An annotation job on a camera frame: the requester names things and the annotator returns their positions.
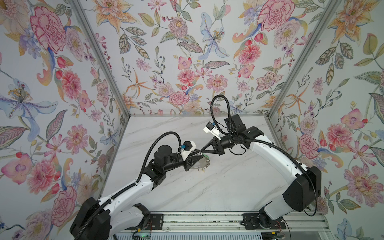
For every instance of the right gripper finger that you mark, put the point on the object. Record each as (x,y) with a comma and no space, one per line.
(214,143)
(210,150)

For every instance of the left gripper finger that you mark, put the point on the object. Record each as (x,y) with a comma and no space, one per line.
(195,155)
(199,165)

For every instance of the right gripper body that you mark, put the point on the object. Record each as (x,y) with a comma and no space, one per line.
(219,145)

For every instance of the metal keyring disc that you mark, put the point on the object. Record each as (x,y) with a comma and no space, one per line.
(206,163)

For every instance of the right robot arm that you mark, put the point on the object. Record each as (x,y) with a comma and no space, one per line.
(304,182)

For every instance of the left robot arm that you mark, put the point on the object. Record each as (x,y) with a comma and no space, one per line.
(105,217)

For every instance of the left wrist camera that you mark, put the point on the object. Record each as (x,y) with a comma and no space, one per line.
(186,148)

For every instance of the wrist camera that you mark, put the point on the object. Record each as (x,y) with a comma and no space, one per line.
(212,129)
(186,148)

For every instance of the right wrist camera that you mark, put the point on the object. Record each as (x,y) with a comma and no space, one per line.
(212,129)

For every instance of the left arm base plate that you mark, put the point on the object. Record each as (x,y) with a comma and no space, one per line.
(149,222)

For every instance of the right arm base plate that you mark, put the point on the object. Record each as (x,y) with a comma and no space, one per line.
(256,221)

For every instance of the aluminium front rail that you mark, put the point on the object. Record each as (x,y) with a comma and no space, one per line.
(226,226)

